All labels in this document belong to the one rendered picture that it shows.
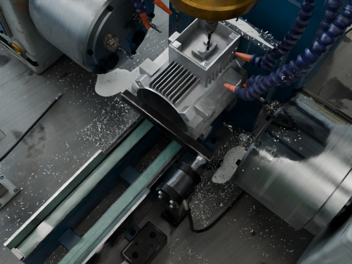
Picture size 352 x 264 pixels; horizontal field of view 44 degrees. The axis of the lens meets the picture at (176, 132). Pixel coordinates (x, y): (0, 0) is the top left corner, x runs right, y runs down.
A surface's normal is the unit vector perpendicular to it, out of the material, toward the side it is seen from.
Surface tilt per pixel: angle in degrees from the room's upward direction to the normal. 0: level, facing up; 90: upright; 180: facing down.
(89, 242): 0
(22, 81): 0
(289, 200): 66
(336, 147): 6
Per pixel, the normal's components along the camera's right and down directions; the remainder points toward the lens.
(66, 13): -0.45, 0.18
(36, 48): 0.77, 0.58
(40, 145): 0.03, -0.45
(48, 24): -0.59, 0.47
